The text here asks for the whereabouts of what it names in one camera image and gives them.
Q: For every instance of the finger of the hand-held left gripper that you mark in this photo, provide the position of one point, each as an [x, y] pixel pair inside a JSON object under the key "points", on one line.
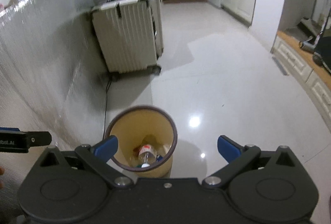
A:
{"points": [[40, 139]]}

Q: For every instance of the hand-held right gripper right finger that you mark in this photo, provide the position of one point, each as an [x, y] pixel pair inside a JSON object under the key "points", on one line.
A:
{"points": [[228, 148]]}

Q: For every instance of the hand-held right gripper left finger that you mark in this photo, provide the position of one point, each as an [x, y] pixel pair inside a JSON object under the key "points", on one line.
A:
{"points": [[106, 148]]}

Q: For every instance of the crushed clear plastic bottle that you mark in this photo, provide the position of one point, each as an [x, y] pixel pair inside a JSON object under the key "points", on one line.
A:
{"points": [[147, 154]]}

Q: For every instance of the yellow plastic bucket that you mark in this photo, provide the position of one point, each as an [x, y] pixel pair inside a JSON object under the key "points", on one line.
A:
{"points": [[165, 165]]}

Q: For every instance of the grey metal floor strip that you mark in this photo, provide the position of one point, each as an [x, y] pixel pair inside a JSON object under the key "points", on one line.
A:
{"points": [[280, 65]]}

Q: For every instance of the white drawer cabinet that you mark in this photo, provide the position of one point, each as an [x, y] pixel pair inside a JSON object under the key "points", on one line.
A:
{"points": [[300, 66]]}

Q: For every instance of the cream ribbed suitcase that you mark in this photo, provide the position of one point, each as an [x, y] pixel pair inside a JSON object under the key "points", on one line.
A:
{"points": [[124, 35]]}

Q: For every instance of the black fabric bag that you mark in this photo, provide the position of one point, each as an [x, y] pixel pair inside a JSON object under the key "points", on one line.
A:
{"points": [[323, 53]]}

